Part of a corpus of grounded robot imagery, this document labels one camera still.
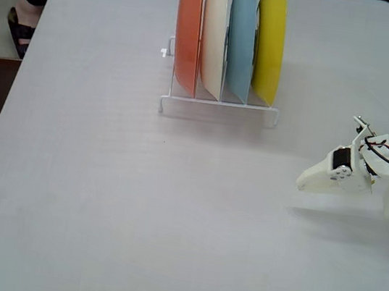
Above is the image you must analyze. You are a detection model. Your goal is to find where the foot in black sandal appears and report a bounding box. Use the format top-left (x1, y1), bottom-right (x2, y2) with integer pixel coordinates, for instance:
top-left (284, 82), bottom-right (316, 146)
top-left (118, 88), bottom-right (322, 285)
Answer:
top-left (1, 0), bottom-right (44, 61)

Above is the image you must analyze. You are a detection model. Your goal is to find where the wrist camera on white bracket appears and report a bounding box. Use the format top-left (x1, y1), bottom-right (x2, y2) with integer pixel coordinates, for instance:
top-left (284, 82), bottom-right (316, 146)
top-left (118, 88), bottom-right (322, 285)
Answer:
top-left (349, 115), bottom-right (379, 144)

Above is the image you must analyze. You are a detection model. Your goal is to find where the orange plate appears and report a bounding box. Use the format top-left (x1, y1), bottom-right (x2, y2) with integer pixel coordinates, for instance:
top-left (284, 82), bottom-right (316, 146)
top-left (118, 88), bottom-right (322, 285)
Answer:
top-left (165, 0), bottom-right (209, 98)

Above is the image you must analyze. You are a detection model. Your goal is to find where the blue plate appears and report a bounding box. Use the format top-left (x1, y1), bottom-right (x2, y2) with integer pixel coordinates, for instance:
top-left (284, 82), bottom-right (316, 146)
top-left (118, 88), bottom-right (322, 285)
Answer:
top-left (217, 0), bottom-right (264, 106)

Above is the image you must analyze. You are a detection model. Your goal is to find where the cream plate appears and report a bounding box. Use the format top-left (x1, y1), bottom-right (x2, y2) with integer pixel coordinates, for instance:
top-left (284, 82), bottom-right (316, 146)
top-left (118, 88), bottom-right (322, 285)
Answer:
top-left (190, 0), bottom-right (236, 102)

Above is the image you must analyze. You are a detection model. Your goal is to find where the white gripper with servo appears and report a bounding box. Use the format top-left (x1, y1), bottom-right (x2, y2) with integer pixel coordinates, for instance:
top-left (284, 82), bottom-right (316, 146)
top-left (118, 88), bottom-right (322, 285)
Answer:
top-left (294, 127), bottom-right (382, 202)

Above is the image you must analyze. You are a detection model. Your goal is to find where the white wire dish rack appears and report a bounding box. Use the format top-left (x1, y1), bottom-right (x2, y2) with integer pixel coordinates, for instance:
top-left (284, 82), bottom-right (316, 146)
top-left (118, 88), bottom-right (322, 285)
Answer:
top-left (151, 16), bottom-right (292, 132)

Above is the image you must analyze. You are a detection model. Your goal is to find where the yellow plate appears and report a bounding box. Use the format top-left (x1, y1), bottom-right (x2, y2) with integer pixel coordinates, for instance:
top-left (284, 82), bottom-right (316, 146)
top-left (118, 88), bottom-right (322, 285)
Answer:
top-left (243, 0), bottom-right (293, 108)

